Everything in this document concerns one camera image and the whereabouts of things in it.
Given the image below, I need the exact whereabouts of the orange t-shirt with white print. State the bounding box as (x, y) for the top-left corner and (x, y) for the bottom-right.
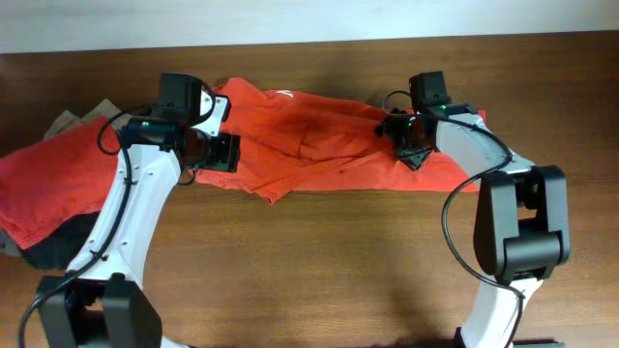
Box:
(197, 77), (467, 204)

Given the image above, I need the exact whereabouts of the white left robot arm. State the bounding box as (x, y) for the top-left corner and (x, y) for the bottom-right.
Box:
(28, 73), (240, 348)

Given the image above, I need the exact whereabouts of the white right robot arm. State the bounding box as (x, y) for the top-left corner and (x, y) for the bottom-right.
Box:
(375, 71), (571, 348)

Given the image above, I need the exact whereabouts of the folded beige garment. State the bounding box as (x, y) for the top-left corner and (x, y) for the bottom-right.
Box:
(44, 99), (120, 140)

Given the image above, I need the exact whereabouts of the folded red shirt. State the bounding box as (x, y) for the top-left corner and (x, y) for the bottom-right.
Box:
(1, 116), (118, 248)

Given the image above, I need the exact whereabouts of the folded black garment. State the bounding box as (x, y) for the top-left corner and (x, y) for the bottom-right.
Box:
(19, 212), (100, 271)

